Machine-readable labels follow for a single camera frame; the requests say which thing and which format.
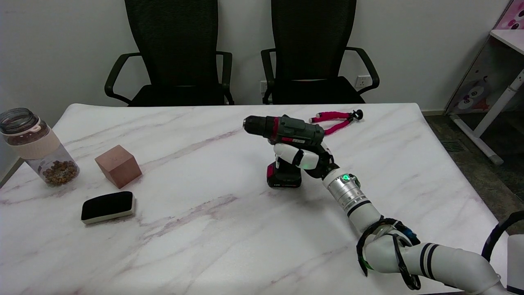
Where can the pink poster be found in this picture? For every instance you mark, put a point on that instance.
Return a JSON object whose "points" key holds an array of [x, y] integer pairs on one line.
{"points": [[513, 16]]}

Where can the green red power screwdriver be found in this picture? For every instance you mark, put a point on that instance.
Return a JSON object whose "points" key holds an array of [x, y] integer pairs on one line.
{"points": [[292, 129]]}

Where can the red flexible mini tripod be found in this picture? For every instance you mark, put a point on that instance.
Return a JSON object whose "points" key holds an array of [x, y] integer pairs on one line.
{"points": [[336, 116]]}

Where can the clear jar with nuts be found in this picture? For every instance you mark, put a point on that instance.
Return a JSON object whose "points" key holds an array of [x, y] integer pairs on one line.
{"points": [[39, 149]]}

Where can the black mesh office chair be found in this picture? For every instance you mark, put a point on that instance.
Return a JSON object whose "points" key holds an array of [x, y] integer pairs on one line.
{"points": [[313, 45], [174, 49]]}

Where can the black white board eraser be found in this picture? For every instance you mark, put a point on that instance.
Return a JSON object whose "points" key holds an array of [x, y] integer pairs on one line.
{"points": [[107, 205]]}

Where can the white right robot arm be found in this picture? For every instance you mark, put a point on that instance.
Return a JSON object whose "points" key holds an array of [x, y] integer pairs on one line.
{"points": [[442, 260]]}

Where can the copper coloured cube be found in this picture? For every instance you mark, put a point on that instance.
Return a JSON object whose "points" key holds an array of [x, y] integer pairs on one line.
{"points": [[118, 166]]}

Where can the floor vent grille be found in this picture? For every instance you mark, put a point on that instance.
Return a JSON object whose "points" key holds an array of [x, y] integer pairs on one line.
{"points": [[453, 146]]}

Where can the white wall socket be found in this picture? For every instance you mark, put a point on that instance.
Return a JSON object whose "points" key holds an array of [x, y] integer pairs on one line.
{"points": [[362, 81], [263, 86]]}

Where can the white desk with cartoon panel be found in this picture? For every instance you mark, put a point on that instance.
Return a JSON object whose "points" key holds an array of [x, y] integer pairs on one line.
{"points": [[491, 106]]}

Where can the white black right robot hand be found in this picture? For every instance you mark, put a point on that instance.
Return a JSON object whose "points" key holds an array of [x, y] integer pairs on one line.
{"points": [[305, 157]]}

